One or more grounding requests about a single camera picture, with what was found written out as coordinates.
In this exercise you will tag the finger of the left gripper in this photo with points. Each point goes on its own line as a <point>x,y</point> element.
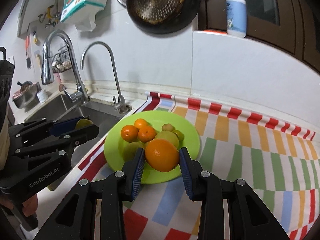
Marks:
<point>27,156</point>
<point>44,135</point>

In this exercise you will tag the yellow-green pear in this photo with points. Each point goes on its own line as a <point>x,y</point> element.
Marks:
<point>169,136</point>

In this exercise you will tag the brown kiwi right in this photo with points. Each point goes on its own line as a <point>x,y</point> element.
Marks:
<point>168,127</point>

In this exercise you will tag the blue white pump bottle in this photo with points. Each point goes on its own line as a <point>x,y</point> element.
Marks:
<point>236,16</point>

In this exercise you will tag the slim gooseneck faucet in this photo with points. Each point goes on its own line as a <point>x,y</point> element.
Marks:
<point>98,63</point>

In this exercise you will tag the steel sink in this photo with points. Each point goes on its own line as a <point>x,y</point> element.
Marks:
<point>104,115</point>

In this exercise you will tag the black frying pan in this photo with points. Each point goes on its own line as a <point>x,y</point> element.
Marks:
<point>188,13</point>

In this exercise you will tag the orange mandarin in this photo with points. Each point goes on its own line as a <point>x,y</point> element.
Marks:
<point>129,133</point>
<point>146,133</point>

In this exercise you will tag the small green fruit back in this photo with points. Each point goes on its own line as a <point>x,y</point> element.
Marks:
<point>179,135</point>

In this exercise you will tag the person's hand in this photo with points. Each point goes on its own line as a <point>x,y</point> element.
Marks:
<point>29,206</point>

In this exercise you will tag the colourful striped table cloth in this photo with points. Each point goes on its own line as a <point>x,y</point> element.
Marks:
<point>279,160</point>

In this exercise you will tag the wall tap yellow handle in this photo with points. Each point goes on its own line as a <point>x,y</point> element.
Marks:
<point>52,15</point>

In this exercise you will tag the orange mandarin lower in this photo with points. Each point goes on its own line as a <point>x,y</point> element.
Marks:
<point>146,133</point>

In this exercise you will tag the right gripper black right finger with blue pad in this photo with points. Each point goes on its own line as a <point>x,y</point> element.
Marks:
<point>249,217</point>

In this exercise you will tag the wire sponge basket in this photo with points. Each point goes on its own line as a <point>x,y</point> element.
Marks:
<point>61,62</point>

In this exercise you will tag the brass colander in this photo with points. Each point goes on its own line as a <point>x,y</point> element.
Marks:
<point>154,12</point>

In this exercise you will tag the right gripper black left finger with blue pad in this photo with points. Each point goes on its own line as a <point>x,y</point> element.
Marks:
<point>74,218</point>

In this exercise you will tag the orange mandarin upper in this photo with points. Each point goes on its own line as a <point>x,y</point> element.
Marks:
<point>129,133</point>

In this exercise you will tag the dark wooden window frame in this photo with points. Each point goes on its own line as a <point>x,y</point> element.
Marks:
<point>289,25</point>

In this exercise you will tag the pot by sink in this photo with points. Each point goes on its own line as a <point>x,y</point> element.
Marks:
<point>26,94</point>

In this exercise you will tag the small orange back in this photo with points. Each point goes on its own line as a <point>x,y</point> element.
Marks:
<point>140,123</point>

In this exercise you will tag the green plate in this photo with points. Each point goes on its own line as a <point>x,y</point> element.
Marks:
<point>114,144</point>

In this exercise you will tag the chrome pull-down faucet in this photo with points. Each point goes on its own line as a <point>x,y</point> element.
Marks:
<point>47,75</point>

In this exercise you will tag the teal tissue pack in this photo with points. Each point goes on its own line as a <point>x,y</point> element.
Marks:
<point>82,13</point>

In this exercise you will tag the small green tomato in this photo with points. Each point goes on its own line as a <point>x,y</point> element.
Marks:
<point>83,123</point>

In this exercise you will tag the large green apple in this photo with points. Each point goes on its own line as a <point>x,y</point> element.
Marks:
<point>130,150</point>

